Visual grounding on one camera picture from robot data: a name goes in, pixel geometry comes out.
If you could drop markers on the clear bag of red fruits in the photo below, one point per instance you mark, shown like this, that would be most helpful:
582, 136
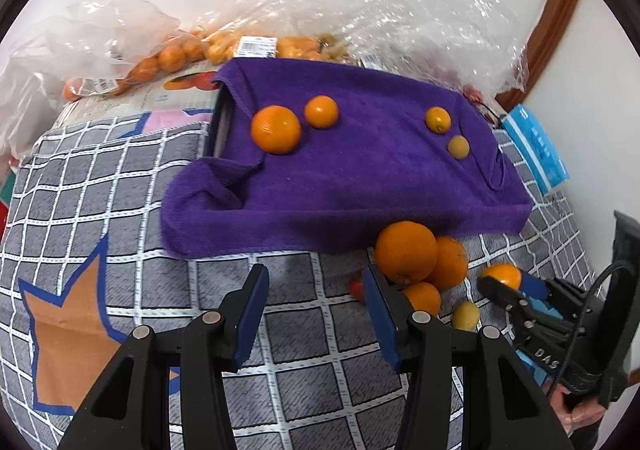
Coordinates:
450, 72

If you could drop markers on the clear bag of mandarins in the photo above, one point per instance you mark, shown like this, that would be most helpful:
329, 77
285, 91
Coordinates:
295, 47

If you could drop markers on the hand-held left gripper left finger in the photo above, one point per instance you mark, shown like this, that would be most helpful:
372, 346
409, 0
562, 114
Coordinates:
250, 325

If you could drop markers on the printed paper sheet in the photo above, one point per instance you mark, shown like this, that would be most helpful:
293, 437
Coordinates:
150, 97

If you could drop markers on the brown wooden door frame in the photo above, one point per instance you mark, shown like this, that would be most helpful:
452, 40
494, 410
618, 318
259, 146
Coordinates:
555, 20

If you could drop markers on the person's right hand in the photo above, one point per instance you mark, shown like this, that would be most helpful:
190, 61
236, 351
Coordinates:
575, 412

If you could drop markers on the large bumpy orange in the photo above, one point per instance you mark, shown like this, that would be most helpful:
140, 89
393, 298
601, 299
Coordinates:
406, 251

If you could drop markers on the medium round orange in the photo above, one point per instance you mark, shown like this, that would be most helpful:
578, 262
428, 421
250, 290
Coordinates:
275, 129

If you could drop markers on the crumpled clear plastic bags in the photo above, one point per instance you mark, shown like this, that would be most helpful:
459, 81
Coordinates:
400, 15

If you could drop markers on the grey checkered blanket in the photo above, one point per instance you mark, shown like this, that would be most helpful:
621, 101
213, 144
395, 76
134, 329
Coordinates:
125, 210

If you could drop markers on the blue tissue pack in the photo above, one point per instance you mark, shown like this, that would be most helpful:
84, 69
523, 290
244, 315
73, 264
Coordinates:
537, 150

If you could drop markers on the black tray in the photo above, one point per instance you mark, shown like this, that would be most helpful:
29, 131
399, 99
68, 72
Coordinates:
220, 125

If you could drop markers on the purple towel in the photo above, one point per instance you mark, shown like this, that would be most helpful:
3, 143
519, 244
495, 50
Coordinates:
350, 180

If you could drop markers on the small mandarin orange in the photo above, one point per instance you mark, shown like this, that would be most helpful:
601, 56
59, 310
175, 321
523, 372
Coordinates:
321, 112
425, 299
502, 275
454, 265

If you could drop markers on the clear bag of yellow fruits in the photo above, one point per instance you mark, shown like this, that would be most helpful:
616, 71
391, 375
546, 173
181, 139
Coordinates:
340, 50

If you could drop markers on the small yellow fruit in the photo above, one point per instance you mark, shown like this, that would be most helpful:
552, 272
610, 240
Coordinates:
466, 316
458, 147

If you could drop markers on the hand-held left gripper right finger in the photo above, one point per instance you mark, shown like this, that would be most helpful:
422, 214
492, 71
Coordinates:
382, 320

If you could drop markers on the small red fruit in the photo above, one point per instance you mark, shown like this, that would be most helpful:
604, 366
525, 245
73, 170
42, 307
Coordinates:
356, 291

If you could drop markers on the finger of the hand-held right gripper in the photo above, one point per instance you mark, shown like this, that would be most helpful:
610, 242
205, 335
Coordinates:
505, 297
532, 286

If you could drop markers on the clear bag of oranges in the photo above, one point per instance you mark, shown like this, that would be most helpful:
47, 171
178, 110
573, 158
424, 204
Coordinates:
165, 57

